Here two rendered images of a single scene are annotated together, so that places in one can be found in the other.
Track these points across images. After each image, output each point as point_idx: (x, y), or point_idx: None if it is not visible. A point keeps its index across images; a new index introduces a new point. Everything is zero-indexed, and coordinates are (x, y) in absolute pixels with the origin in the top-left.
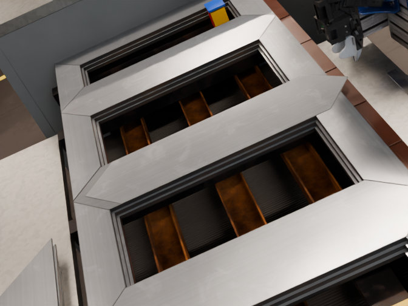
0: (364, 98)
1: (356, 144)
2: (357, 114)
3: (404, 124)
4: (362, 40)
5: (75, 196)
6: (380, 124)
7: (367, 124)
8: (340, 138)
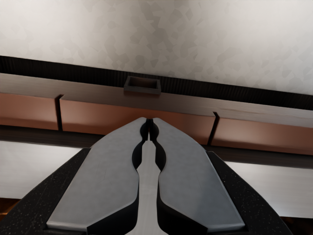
0: (207, 116)
1: (311, 200)
2: (261, 168)
3: (193, 22)
4: (255, 194)
5: None
6: (291, 135)
7: (299, 170)
8: (276, 209)
